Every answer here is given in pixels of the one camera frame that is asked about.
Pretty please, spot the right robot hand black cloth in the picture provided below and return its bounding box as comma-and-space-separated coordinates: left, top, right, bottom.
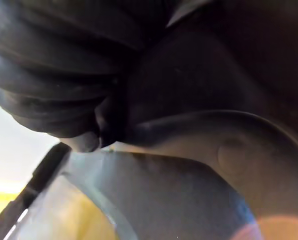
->
0, 0, 180, 154

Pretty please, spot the yellow shelf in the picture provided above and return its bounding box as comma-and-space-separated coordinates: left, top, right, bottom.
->
0, 190, 117, 240

